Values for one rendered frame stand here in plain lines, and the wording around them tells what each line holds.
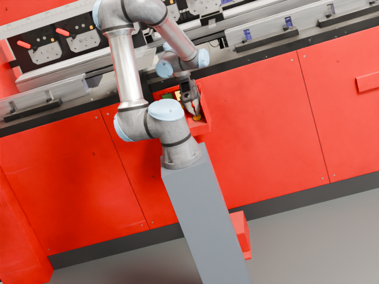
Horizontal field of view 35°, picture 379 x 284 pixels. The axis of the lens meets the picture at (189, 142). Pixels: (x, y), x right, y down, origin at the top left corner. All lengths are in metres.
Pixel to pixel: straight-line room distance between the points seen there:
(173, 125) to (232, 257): 0.59
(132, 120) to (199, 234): 0.50
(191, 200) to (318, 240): 0.89
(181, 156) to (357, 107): 1.10
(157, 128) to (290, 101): 0.94
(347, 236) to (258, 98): 0.76
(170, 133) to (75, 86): 1.01
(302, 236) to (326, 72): 0.79
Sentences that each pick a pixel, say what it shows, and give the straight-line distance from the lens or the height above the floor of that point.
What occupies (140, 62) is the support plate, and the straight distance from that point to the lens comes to 2.75.
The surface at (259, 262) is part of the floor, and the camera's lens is 2.87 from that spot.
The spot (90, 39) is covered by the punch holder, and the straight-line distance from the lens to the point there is 2.91.
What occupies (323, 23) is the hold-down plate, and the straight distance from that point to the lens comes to 2.85.
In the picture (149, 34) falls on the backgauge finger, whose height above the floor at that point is 1.02.
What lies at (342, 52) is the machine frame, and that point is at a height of 0.76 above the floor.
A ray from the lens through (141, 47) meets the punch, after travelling 2.94.
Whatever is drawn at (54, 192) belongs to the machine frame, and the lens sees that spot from 3.18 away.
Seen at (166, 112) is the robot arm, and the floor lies 0.99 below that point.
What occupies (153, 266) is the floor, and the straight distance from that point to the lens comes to 3.11.
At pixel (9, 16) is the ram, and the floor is 1.36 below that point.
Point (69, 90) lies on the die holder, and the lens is 3.04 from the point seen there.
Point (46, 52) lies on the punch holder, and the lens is 2.98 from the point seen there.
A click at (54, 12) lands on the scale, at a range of 2.92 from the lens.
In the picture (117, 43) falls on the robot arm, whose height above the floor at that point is 1.24.
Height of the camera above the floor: 1.72
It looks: 24 degrees down
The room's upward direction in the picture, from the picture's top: 20 degrees counter-clockwise
